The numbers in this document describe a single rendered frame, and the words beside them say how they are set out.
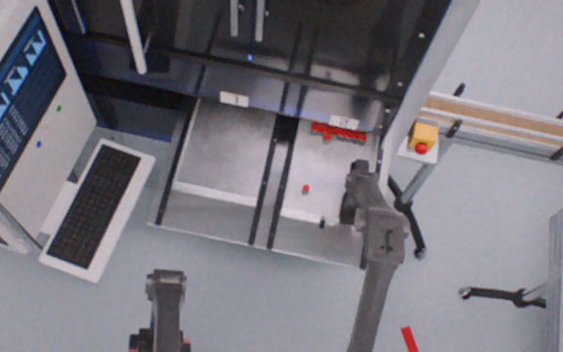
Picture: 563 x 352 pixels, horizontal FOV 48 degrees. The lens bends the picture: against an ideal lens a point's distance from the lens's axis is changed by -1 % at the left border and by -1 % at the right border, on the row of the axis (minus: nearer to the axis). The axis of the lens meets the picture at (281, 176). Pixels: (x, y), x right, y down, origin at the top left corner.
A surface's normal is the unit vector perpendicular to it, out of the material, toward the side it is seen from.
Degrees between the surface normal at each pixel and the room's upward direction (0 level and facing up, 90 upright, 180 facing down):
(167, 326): 41
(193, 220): 0
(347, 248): 0
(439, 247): 0
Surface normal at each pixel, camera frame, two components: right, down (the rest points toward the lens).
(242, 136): 0.07, -0.39
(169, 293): 0.18, -0.88
